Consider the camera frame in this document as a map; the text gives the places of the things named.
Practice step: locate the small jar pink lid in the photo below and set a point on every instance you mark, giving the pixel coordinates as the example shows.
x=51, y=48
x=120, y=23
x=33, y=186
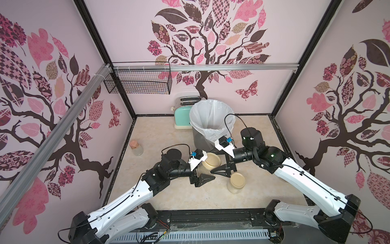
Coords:
x=136, y=148

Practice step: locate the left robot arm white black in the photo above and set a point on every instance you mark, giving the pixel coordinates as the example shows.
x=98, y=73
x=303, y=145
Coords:
x=131, y=210

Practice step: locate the aluminium rail left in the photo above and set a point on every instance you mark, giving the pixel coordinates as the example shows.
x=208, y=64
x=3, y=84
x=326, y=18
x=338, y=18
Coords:
x=25, y=178

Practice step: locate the aluminium rail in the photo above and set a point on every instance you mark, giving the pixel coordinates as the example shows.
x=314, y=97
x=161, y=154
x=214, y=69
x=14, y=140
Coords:
x=25, y=178
x=186, y=68

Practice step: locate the aluminium rail back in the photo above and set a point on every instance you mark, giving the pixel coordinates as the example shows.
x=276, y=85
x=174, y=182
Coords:
x=186, y=68

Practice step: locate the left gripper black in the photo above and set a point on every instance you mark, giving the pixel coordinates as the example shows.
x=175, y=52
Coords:
x=200, y=180

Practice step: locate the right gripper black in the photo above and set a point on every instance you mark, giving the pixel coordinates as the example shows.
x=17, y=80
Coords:
x=229, y=163

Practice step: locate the glass jar tan lid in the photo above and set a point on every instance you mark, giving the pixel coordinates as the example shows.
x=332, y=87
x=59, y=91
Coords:
x=236, y=183
x=213, y=161

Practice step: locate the black wire basket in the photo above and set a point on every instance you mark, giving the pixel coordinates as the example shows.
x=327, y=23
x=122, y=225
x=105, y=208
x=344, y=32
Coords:
x=140, y=78

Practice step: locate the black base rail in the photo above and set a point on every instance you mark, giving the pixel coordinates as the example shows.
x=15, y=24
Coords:
x=218, y=219

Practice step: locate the white trash bag liner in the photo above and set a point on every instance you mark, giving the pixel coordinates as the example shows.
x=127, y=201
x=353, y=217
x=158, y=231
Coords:
x=212, y=119

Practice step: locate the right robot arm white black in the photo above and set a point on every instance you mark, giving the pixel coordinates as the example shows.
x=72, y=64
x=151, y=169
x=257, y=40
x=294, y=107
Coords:
x=333, y=213

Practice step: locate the mint green toaster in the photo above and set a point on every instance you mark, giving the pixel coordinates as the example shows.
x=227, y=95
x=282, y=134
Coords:
x=182, y=110

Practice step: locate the white slotted cable duct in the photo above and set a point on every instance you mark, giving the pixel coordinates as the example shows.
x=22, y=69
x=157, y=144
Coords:
x=196, y=237

